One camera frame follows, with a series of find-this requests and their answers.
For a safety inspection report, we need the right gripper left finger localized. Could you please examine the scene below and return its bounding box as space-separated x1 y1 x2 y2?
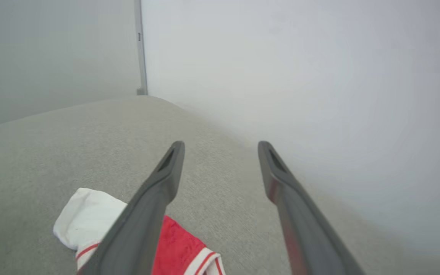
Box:
77 141 186 275

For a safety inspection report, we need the grey fabric sofa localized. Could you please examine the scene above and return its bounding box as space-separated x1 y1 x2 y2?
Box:
0 95 440 275

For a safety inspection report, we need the red white basketball jersey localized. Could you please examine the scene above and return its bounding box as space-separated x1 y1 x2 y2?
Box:
53 187 226 275

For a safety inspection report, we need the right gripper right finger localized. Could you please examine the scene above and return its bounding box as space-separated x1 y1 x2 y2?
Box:
257 141 366 275

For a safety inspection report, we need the grey metal wall strip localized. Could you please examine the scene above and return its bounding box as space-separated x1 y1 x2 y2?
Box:
134 0 148 96

